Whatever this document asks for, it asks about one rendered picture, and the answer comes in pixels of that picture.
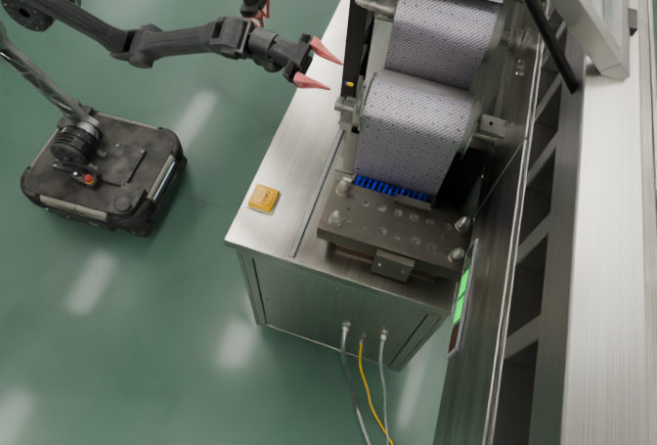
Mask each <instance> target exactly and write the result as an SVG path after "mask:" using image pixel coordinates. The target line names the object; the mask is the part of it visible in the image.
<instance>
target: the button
mask: <svg viewBox="0 0 657 445"><path fill-rule="evenodd" d="M278 196H279V190H277V189H273V188H270V187H267V186H264V185H260V184H257V185H256V187H255V189H254V191H253V193H252V195H251V197H250V199H249V202H248V204H249V206H252V207H255V208H258V209H262V210H265V211H268V212H272V209H273V207H274V205H275V203H276V200H277V198H278Z"/></svg>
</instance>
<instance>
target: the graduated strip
mask: <svg viewBox="0 0 657 445"><path fill-rule="evenodd" d="M344 132H345V130H341V129H338V131H337V134H336V136H335V139H334V141H333V144H332V146H331V149H330V151H329V154H328V158H327V160H326V163H325V165H324V168H323V170H322V173H321V175H320V178H319V180H318V183H317V185H316V188H315V190H314V193H313V195H312V197H311V199H310V202H309V204H308V207H307V209H306V212H305V214H304V217H303V219H302V222H301V224H300V227H299V229H298V231H297V234H296V236H295V239H294V241H293V244H292V246H291V249H290V251H289V254H288V256H289V257H293V258H295V257H296V254H297V252H298V250H299V248H300V245H301V242H302V240H303V237H304V235H305V232H306V230H307V227H308V225H309V222H310V220H311V217H312V214H313V212H314V209H315V207H316V204H317V202H318V199H319V197H320V194H321V191H322V189H323V186H324V184H325V182H326V180H327V177H328V175H329V170H330V168H331V165H332V163H333V160H334V158H335V155H336V153H337V150H338V148H339V145H340V142H341V140H342V137H343V135H344Z"/></svg>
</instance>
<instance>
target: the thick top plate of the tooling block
mask: <svg viewBox="0 0 657 445"><path fill-rule="evenodd" d="M339 182H340V180H337V179H335V180H334V183H333V186H332V188H331V191H330V194H329V196H328V200H327V203H326V206H325V208H324V211H323V214H322V216H321V219H320V222H319V224H318V227H317V238H318V239H322V240H325V241H328V242H331V243H334V244H337V245H343V246H346V247H349V248H352V249H356V250H359V251H361V252H364V253H367V254H370V255H374V256H375V254H376V251H377V249H378V248H379V249H382V250H385V251H388V252H391V253H395V254H398V255H401V256H404V257H407V258H411V259H413V260H415V265H414V268H415V269H418V270H420V271H423V272H427V273H430V274H433V275H436V276H439V277H443V278H446V279H449V280H452V281H455V282H458V283H460V281H461V276H462V271H463V265H464V260H465V256H466V252H467V251H468V249H469V246H470V241H471V236H472V230H473V225H474V220H471V219H470V226H469V228H468V231H467V232H465V233H461V232H459V231H458V230H457V229H456V227H455V224H456V222H457V221H458V220H460V219H461V216H458V215H455V214H452V213H449V212H445V211H442V210H439V209H435V208H432V207H430V210H429V213H428V214H426V213H423V212H420V211H416V210H413V209H410V208H406V207H403V206H401V205H397V204H394V201H395V198H396V197H393V196H389V195H386V194H384V193H380V192H377V191H374V190H370V189H367V188H364V187H360V186H357V185H353V184H351V185H350V187H349V194H348V195H347V196H345V197H341V196H339V195H338V194H337V193H336V187H337V184H338V183H339ZM335 210H339V211H340V212H341V216H342V224H341V225H340V226H339V227H332V226H331V225H330V224H329V216H330V215H331V214H332V212H333V211H335ZM457 247H460V248H462V249H463V251H464V258H463V260H462V263H461V264H453V263H452V262H451V261H450V260H449V253H450V252H451V251H453V250H454V249H455V248H457Z"/></svg>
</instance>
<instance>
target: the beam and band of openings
mask: <svg viewBox="0 0 657 445"><path fill-rule="evenodd" d="M545 15H546V17H547V20H548V22H549V24H550V26H551V28H552V31H553V33H554V35H555V37H556V39H557V41H558V43H559V45H560V47H561V49H562V51H563V53H564V55H565V57H566V59H567V62H568V64H569V66H570V68H571V69H572V71H573V73H574V75H575V77H576V79H577V81H578V86H577V89H576V90H575V92H574V93H573V94H572V95H571V94H570V92H569V90H568V88H567V86H566V84H565V82H564V80H563V78H562V76H561V74H560V72H559V70H558V68H557V66H556V64H555V62H554V60H553V58H552V56H551V54H550V52H549V50H548V47H547V45H546V43H545V41H544V39H543V37H542V40H541V48H540V55H539V62H538V69H537V77H536V84H535V92H534V99H533V107H532V113H531V121H530V128H529V136H528V143H527V151H526V157H525V165H524V172H523V180H522V187H521V195H520V202H519V209H518V216H517V224H516V231H515V239H514V246H513V254H512V260H511V268H510V275H509V283H508V290H507V298H506V305H505V312H504V326H503V333H502V341H501V348H500V356H499V363H498V370H497V377H496V385H495V392H494V400H493V407H492V415H491V421H490V429H489V436H488V444H487V445H649V414H648V374H647V335H646V296H645V257H644V218H643V179H642V140H641V100H640V60H639V21H638V0H630V8H628V27H629V29H630V69H631V76H630V77H629V78H626V79H623V80H620V79H616V78H612V77H608V76H604V75H601V74H600V72H599V71H598V69H597V68H596V66H595V65H594V64H593V62H592V61H591V59H590V57H589V56H588V54H587V53H586V52H585V50H584V49H583V47H582V46H581V44H580V43H579V41H578V40H577V39H576V37H575V36H574V34H573V33H572V31H571V30H570V29H569V27H568V26H567V24H566V23H565V21H564V20H563V18H562V17H561V16H560V15H559V14H558V12H557V11H556V9H555V8H554V6H553V5H552V4H551V2H550V1H549V0H547V3H546V10H545Z"/></svg>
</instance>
